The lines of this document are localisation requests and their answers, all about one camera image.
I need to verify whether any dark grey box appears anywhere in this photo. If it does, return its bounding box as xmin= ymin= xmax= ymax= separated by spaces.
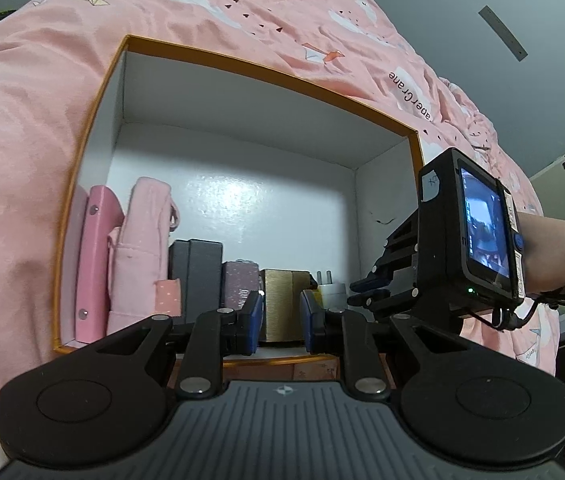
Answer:
xmin=168 ymin=238 xmax=224 ymax=321

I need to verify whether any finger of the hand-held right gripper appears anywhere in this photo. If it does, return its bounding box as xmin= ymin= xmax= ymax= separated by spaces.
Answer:
xmin=351 ymin=212 xmax=420 ymax=293
xmin=346 ymin=284 xmax=419 ymax=317

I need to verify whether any person's right forearm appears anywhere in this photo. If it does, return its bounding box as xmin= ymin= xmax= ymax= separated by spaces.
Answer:
xmin=516 ymin=211 xmax=565 ymax=297

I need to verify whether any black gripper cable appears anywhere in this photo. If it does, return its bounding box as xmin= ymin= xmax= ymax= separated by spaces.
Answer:
xmin=462 ymin=284 xmax=565 ymax=332

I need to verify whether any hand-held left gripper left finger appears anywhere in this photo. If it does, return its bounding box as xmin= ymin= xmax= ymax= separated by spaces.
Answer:
xmin=80 ymin=290 xmax=266 ymax=398

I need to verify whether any grey wall strip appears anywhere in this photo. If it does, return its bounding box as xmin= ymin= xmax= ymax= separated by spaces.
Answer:
xmin=479 ymin=5 xmax=529 ymax=62

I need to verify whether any gold box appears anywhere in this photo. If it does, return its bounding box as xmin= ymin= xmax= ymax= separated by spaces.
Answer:
xmin=258 ymin=268 xmax=314 ymax=347

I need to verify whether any pink printed blanket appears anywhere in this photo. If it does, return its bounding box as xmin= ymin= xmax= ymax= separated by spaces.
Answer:
xmin=0 ymin=0 xmax=562 ymax=463

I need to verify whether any pink dotted small box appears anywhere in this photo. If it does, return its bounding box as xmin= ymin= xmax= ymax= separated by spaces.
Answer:
xmin=154 ymin=279 xmax=184 ymax=319

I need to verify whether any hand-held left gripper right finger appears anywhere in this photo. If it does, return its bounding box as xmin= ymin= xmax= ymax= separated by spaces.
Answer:
xmin=299 ymin=289 xmax=470 ymax=398

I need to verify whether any white plug charger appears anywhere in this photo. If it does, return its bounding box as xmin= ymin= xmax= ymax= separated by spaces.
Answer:
xmin=313 ymin=270 xmax=347 ymax=312

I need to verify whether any sparkly mauve small box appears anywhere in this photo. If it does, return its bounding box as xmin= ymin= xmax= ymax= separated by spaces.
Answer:
xmin=221 ymin=260 xmax=262 ymax=312

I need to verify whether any beige cabinet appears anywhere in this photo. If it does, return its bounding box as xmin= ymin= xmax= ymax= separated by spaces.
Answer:
xmin=527 ymin=127 xmax=565 ymax=188

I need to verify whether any pink fabric pouch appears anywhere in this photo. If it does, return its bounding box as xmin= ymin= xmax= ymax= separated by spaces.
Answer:
xmin=106 ymin=176 xmax=184 ymax=335

